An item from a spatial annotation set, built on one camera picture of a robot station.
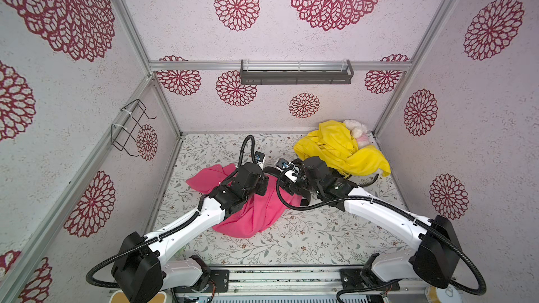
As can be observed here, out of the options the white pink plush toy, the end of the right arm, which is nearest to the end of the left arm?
the end of the right arm

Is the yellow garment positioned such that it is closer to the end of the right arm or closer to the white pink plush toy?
the white pink plush toy

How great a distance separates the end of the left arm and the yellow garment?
0.52 metres

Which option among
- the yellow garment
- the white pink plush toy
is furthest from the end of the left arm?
the white pink plush toy

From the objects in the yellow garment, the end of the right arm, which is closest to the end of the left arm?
the end of the right arm

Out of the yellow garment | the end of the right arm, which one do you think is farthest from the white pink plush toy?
the end of the right arm

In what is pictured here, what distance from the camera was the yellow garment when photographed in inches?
Result: 37.9

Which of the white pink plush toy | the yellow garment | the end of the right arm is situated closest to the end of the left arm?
the end of the right arm

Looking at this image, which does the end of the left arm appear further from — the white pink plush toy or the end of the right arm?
the white pink plush toy

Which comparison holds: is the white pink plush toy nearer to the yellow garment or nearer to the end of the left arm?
the yellow garment

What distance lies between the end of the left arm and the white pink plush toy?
25.6 inches

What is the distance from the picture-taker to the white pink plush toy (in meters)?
1.04

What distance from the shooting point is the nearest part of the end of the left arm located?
0.56 metres

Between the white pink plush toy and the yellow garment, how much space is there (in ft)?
0.06

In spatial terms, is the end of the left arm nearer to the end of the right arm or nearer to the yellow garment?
the end of the right arm
